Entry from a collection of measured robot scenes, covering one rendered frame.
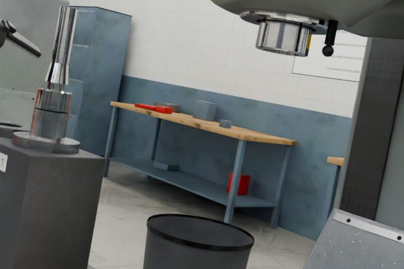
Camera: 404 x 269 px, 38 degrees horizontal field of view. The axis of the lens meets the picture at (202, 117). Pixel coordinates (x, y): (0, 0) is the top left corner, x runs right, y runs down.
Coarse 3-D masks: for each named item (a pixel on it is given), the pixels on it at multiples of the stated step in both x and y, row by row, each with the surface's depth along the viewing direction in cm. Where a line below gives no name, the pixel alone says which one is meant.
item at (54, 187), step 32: (0, 128) 82; (0, 160) 76; (32, 160) 72; (64, 160) 75; (96, 160) 79; (0, 192) 75; (32, 192) 72; (64, 192) 76; (96, 192) 80; (0, 224) 74; (32, 224) 73; (64, 224) 77; (0, 256) 74; (32, 256) 74; (64, 256) 78
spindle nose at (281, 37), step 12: (264, 24) 51; (276, 24) 50; (288, 24) 50; (264, 36) 51; (276, 36) 50; (288, 36) 50; (300, 36) 50; (264, 48) 51; (276, 48) 50; (288, 48) 50; (300, 48) 50
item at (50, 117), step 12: (36, 96) 78; (36, 108) 78; (48, 108) 77; (60, 108) 78; (36, 120) 78; (48, 120) 77; (60, 120) 78; (36, 132) 77; (48, 132) 77; (60, 132) 78
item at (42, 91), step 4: (40, 88) 78; (44, 88) 78; (36, 92) 78; (40, 92) 77; (44, 92) 77; (48, 92) 77; (52, 92) 77; (56, 92) 77; (60, 92) 77; (64, 92) 78; (68, 92) 78; (44, 96) 77; (48, 96) 77; (52, 96) 77; (56, 96) 77; (60, 96) 77; (64, 96) 78; (68, 96) 78
